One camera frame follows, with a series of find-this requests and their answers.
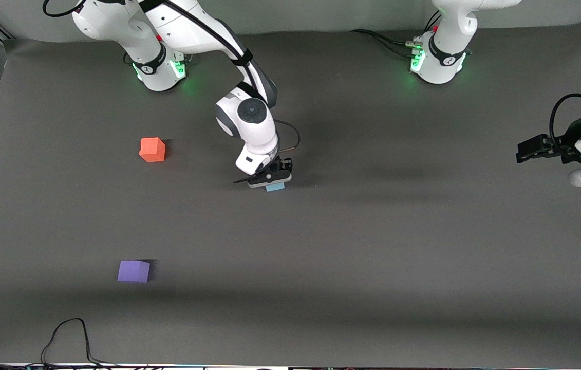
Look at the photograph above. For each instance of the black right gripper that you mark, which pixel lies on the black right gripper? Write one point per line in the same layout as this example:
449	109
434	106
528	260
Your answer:
284	167

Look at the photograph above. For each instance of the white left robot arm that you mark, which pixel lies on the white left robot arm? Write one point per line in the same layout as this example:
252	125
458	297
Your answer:
447	31

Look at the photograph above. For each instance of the light blue foam block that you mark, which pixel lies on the light blue foam block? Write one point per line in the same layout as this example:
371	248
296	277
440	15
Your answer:
275	188

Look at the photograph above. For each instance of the orange foam block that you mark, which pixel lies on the orange foam block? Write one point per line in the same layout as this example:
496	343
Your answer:
152	149

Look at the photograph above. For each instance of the purple foam block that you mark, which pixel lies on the purple foam block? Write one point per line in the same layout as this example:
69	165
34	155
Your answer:
133	271

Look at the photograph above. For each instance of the dark grey table mat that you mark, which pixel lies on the dark grey table mat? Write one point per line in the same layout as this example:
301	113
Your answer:
372	257

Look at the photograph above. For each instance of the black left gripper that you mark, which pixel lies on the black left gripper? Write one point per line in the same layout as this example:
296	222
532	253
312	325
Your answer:
566	139

